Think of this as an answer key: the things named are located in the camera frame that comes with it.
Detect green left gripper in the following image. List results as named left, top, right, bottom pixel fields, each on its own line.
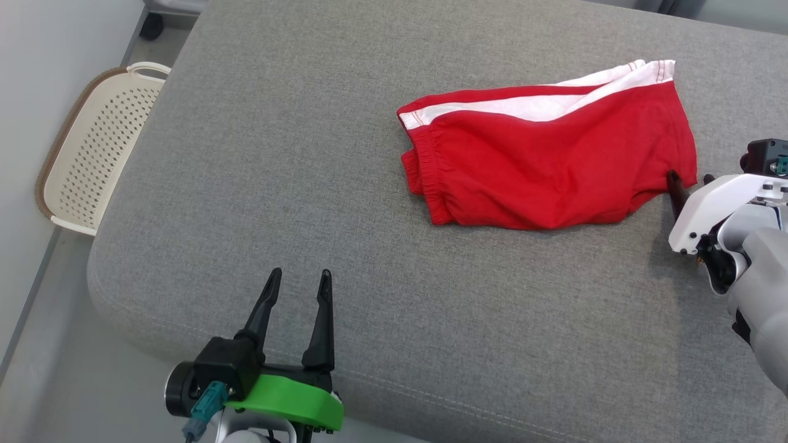
left=165, top=268, right=344, bottom=431

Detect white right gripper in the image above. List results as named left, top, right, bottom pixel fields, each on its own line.
left=667, top=170, right=788, bottom=255

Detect red shorts with white stripe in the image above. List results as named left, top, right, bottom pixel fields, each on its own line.
left=397, top=59, right=698, bottom=231

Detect cream perforated laundry basket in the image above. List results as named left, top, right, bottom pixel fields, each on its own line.
left=35, top=62, right=172, bottom=237

